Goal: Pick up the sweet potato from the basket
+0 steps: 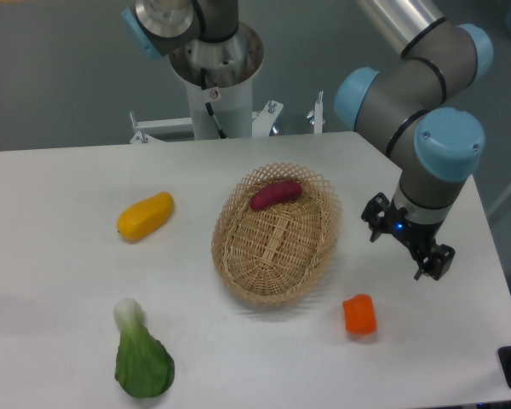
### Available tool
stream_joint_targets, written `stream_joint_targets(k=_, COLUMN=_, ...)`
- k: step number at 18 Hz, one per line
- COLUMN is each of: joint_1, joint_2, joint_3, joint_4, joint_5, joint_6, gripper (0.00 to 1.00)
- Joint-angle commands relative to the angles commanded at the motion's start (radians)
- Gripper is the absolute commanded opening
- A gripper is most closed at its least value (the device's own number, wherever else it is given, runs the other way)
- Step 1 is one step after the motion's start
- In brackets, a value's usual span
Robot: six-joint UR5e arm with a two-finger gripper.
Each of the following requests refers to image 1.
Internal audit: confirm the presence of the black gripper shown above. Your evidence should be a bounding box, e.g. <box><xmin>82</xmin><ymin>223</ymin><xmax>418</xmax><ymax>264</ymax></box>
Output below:
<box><xmin>361</xmin><ymin>193</ymin><xmax>456</xmax><ymax>280</ymax></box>

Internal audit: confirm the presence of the purple sweet potato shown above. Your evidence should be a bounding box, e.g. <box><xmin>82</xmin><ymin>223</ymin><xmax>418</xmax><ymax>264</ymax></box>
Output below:
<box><xmin>250</xmin><ymin>180</ymin><xmax>302</xmax><ymax>210</ymax></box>

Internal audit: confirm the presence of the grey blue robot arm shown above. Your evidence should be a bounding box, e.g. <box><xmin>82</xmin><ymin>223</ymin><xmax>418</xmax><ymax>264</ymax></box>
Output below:
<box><xmin>122</xmin><ymin>1</ymin><xmax>493</xmax><ymax>279</ymax></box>

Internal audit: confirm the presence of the woven wicker basket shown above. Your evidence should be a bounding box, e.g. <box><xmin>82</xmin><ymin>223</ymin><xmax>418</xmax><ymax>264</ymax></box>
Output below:
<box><xmin>211</xmin><ymin>163</ymin><xmax>342</xmax><ymax>306</ymax></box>

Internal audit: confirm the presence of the yellow mango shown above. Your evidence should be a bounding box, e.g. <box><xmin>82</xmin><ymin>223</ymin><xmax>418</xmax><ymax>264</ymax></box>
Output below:
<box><xmin>116</xmin><ymin>192</ymin><xmax>175</xmax><ymax>242</ymax></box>

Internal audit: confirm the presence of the green bok choy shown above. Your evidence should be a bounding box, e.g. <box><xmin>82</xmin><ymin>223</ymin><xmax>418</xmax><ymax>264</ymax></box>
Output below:
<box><xmin>113</xmin><ymin>298</ymin><xmax>175</xmax><ymax>399</ymax></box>

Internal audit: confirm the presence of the black cable on pedestal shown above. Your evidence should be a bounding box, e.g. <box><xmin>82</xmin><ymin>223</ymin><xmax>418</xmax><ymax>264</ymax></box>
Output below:
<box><xmin>199</xmin><ymin>66</ymin><xmax>229</xmax><ymax>140</ymax></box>

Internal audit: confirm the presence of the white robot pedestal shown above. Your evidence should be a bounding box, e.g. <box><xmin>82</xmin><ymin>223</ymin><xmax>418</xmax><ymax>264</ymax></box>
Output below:
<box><xmin>169</xmin><ymin>22</ymin><xmax>263</xmax><ymax>120</ymax></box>

